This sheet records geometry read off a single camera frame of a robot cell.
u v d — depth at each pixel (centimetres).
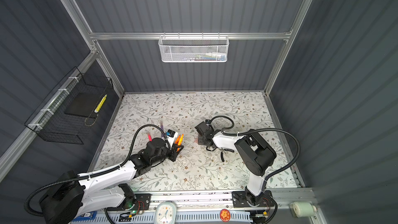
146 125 70
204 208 72
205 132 74
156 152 64
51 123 65
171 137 72
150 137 96
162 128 101
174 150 72
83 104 75
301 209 64
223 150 91
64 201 41
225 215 70
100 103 77
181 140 79
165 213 68
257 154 48
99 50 96
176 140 77
